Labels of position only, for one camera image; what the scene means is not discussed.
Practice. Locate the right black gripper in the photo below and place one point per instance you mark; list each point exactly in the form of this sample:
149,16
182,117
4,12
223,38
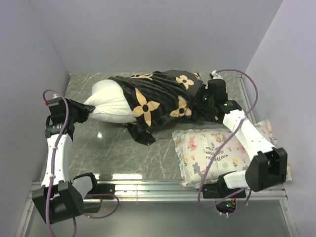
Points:
198,101

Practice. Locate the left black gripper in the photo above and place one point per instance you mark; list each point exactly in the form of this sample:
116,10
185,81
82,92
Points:
84,109

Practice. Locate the black pillowcase with tan flowers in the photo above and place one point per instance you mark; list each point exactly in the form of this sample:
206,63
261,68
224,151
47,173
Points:
158,98

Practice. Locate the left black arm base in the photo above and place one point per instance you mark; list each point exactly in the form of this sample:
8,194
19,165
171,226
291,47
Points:
104,191

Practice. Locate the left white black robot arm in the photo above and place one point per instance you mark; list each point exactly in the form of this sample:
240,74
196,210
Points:
59,197

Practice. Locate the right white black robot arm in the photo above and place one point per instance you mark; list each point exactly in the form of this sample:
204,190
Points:
268,164

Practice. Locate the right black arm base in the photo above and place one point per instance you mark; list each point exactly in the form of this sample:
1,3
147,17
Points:
221,198

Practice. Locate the white floral printed pillow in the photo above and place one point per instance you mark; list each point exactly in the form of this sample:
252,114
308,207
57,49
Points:
195,148

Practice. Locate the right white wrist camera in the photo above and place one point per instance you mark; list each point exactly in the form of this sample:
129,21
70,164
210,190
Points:
214,75

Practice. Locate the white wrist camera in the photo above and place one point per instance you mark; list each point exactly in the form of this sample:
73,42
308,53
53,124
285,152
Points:
214,75
53,98

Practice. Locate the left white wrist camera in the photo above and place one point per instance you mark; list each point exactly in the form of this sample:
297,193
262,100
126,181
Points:
53,98

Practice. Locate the aluminium mounting rail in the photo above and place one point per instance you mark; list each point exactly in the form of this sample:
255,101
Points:
168,190

